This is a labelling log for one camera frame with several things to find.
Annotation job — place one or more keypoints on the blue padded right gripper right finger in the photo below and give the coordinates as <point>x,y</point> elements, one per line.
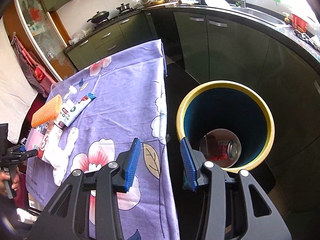
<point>192,161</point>

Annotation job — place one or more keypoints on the white crumpled tissue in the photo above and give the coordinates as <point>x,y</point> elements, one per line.
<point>59,158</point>

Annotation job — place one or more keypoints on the glass door wooden cabinet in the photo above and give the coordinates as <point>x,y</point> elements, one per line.
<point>33,26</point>

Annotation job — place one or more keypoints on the black wok on stove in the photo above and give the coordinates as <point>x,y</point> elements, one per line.
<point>99,17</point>

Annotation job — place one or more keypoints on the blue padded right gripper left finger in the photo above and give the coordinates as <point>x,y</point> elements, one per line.
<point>127,162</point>

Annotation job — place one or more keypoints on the yellow rimmed trash bin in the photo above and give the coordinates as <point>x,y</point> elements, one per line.
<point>232,106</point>

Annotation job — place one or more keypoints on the stainless steel sink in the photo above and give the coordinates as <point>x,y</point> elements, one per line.
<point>260,15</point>

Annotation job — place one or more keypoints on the person's hand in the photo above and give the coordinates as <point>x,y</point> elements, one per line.
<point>15,181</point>

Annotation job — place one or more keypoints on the pink printed paper packet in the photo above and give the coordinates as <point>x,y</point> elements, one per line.
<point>41,139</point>

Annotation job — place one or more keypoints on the pink checked apron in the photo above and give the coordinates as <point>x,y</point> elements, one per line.
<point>33,71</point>

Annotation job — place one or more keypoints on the blue white toothpaste tube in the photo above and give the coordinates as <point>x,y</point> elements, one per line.
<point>79,107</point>

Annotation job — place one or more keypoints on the red soda can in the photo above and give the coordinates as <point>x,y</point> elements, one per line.
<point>222,150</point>

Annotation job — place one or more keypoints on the orange foam fruit net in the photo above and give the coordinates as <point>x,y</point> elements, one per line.
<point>47,112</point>

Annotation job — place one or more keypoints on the green kitchen cabinets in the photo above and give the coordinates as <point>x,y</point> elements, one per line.
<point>215,44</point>

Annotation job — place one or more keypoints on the white hanging towel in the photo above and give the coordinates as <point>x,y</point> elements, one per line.
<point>16,93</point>

